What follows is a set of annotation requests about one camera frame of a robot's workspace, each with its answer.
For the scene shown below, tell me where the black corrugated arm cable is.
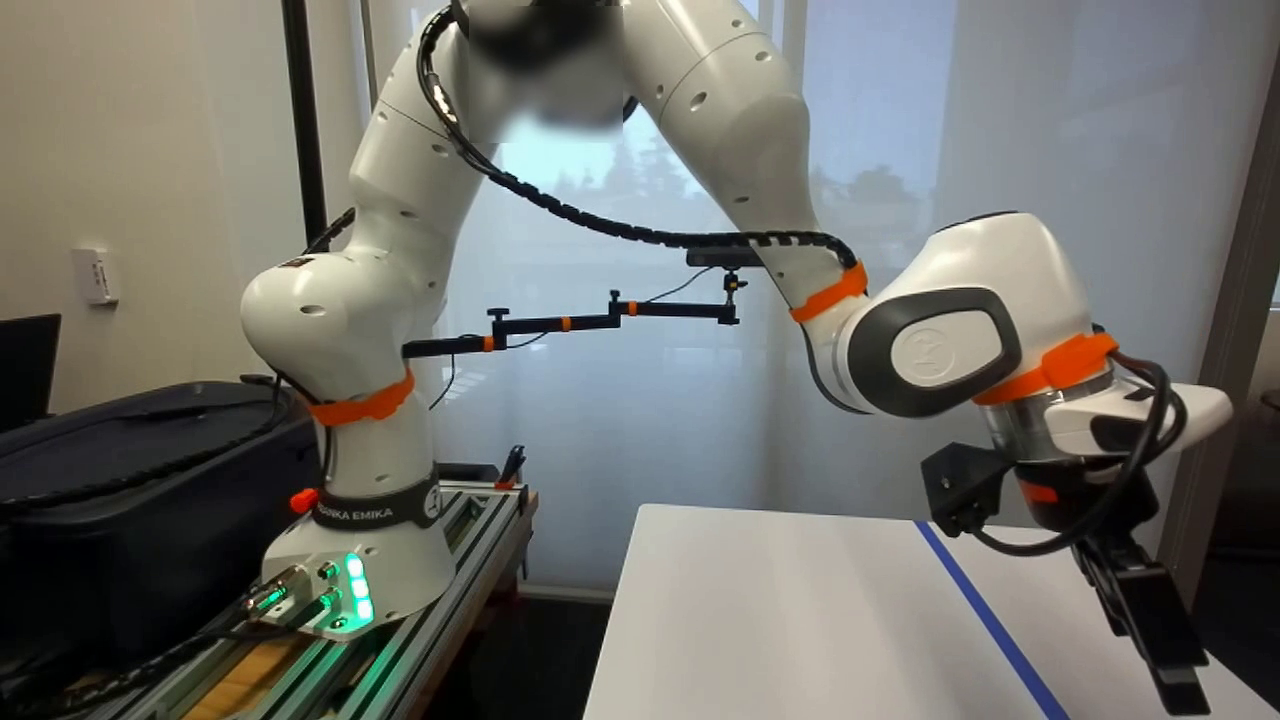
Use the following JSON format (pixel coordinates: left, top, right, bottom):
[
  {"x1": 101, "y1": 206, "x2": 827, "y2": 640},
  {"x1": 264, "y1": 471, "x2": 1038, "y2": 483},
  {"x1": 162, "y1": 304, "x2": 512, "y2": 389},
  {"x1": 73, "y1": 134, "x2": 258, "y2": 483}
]
[{"x1": 412, "y1": 4, "x2": 1191, "y2": 558}]

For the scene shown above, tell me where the black vertical pole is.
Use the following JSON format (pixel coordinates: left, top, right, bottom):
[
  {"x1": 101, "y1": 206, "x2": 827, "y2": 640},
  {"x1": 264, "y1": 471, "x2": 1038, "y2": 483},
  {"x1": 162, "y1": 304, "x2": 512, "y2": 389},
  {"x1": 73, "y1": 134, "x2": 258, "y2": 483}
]
[{"x1": 277, "y1": 0, "x2": 333, "y2": 251}]

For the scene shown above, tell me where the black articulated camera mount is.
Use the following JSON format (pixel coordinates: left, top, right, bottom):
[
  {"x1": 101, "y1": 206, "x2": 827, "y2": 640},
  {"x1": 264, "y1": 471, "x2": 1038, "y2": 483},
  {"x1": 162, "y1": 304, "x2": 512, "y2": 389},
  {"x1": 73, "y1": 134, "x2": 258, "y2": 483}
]
[{"x1": 398, "y1": 267, "x2": 749, "y2": 360}]

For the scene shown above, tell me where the black monitor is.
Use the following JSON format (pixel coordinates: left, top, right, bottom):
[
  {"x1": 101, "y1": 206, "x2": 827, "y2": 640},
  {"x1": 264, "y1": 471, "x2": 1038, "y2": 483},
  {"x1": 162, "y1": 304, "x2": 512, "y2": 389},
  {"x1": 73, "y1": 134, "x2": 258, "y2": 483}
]
[{"x1": 0, "y1": 312, "x2": 66, "y2": 435}]

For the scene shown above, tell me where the black storage case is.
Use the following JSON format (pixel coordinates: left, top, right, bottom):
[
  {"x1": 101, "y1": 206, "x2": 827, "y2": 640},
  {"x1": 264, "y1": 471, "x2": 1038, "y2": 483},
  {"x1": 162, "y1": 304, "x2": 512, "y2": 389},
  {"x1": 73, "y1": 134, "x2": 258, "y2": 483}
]
[{"x1": 0, "y1": 380, "x2": 323, "y2": 673}]

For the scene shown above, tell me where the long blue tape strip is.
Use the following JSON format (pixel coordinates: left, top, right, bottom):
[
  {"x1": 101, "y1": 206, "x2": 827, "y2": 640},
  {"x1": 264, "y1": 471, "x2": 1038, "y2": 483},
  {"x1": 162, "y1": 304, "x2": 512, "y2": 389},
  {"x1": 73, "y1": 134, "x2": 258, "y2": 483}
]
[{"x1": 911, "y1": 517, "x2": 1073, "y2": 720}]

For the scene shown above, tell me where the aluminium rail robot stand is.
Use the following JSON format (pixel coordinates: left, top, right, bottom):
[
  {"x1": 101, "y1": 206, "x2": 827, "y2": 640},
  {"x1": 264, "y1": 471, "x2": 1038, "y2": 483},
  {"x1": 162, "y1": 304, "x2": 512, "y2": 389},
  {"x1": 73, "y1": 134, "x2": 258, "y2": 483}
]
[{"x1": 76, "y1": 457, "x2": 545, "y2": 720}]

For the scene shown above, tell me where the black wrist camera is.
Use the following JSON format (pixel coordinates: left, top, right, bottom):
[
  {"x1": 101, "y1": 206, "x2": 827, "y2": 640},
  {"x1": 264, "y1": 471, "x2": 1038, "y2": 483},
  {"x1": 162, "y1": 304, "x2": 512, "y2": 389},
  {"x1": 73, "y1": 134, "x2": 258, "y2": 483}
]
[{"x1": 920, "y1": 445, "x2": 1012, "y2": 539}]

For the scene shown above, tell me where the white wall switch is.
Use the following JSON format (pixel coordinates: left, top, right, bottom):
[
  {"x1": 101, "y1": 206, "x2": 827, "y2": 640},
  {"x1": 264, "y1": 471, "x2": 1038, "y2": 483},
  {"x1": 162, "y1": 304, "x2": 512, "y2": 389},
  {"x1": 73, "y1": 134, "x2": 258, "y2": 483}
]
[{"x1": 73, "y1": 239, "x2": 122, "y2": 312}]

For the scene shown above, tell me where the black stereo camera bar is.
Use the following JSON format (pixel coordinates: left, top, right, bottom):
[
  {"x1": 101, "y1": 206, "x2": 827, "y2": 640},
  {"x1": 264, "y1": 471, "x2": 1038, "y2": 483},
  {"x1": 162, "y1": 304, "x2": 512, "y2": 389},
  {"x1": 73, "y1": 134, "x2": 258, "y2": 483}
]
[{"x1": 685, "y1": 239, "x2": 751, "y2": 271}]

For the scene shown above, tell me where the wooden board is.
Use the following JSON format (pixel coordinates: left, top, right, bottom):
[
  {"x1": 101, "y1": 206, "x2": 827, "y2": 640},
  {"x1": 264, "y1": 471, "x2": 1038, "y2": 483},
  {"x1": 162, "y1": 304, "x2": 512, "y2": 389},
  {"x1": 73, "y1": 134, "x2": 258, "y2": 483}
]
[{"x1": 182, "y1": 630, "x2": 306, "y2": 720}]

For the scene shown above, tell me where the white sheer curtain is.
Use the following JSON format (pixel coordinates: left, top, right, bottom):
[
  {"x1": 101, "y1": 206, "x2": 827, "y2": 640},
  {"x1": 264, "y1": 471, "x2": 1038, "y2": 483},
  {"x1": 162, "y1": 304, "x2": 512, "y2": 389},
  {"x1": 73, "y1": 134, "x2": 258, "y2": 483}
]
[{"x1": 333, "y1": 0, "x2": 1263, "y2": 602}]

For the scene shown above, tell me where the small black red handle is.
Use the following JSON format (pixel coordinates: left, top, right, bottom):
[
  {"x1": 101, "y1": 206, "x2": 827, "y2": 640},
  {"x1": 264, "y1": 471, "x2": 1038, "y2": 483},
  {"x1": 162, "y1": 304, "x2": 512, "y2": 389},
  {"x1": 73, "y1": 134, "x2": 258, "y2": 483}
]
[{"x1": 492, "y1": 445, "x2": 531, "y2": 496}]

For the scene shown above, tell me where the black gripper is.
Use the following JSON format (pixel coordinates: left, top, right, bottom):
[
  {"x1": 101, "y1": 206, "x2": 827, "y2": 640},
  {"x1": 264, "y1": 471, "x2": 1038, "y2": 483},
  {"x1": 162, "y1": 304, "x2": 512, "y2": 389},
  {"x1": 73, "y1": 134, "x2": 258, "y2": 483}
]
[{"x1": 1015, "y1": 457, "x2": 1217, "y2": 720}]

